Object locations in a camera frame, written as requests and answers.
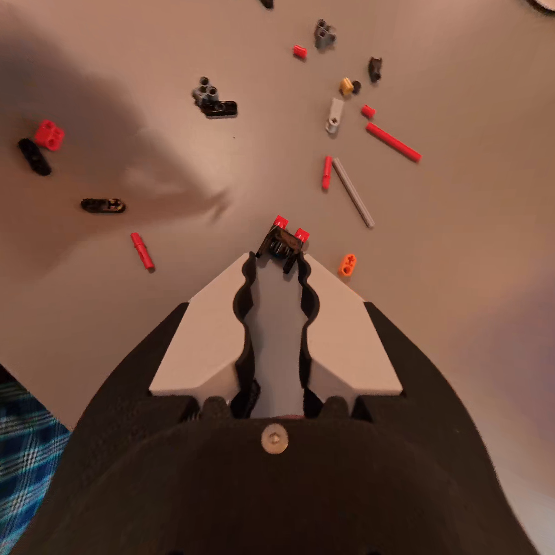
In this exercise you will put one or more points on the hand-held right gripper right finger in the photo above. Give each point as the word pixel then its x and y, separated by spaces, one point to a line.
pixel 347 347

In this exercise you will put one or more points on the light grey axle connector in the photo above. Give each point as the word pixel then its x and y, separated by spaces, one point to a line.
pixel 334 115

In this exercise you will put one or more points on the long grey axle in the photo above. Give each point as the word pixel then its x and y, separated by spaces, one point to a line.
pixel 353 193

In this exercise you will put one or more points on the long red axle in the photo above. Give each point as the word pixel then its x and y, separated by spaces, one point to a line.
pixel 392 142

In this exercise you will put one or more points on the black frame with red pins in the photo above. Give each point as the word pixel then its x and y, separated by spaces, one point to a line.
pixel 282 243

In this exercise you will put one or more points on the red two-hole brick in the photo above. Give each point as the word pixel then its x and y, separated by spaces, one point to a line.
pixel 49 135

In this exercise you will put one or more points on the small black connector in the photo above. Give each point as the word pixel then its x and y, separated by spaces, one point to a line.
pixel 374 68

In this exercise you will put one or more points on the orange short beam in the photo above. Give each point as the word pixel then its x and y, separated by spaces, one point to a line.
pixel 347 265

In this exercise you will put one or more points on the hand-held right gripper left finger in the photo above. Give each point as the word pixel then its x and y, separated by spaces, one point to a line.
pixel 203 347

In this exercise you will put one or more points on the small red bush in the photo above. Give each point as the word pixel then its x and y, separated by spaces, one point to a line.
pixel 368 111
pixel 299 51

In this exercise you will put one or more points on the person's blue plaid shirt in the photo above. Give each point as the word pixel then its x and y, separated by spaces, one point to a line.
pixel 26 455

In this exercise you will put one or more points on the red axle pin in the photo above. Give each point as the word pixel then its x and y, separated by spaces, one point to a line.
pixel 326 172
pixel 142 250

